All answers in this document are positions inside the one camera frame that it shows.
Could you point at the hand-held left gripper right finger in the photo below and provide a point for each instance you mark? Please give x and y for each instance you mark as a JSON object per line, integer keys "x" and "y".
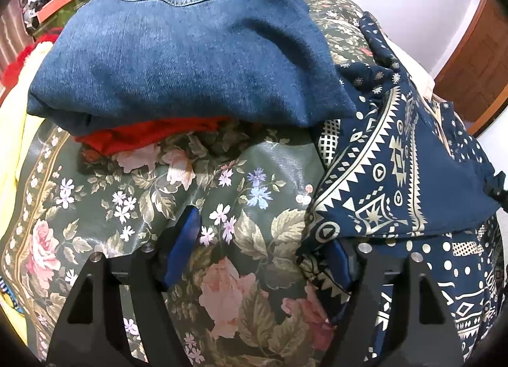
{"x": 341, "y": 264}

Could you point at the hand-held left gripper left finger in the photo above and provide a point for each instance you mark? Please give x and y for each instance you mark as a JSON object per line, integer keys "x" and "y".
{"x": 184, "y": 240}

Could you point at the navy patterned garment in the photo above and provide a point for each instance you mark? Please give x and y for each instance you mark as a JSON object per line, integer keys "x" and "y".
{"x": 397, "y": 172}

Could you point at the floral tablecloth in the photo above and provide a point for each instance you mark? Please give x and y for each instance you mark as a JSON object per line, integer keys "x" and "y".
{"x": 238, "y": 200}

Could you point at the red cloth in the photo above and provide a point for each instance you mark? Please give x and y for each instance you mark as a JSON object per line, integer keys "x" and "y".
{"x": 131, "y": 137}

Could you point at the folded blue denim jeans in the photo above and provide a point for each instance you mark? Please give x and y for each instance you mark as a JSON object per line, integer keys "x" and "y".
{"x": 178, "y": 53}

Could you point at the yellow cloth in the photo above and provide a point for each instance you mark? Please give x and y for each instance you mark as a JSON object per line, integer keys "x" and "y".
{"x": 16, "y": 144}

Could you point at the beige cloth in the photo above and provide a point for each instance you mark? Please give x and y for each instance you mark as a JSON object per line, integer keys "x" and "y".
{"x": 426, "y": 85}

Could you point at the brown wooden door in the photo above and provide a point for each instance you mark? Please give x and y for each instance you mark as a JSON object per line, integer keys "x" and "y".
{"x": 480, "y": 69}

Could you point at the red plush toy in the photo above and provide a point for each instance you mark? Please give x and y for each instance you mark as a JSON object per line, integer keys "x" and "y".
{"x": 20, "y": 61}

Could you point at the green box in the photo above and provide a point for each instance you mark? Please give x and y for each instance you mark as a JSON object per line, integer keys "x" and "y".
{"x": 69, "y": 8}

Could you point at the brown striped curtain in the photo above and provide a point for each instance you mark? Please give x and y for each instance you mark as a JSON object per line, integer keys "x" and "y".
{"x": 14, "y": 29}

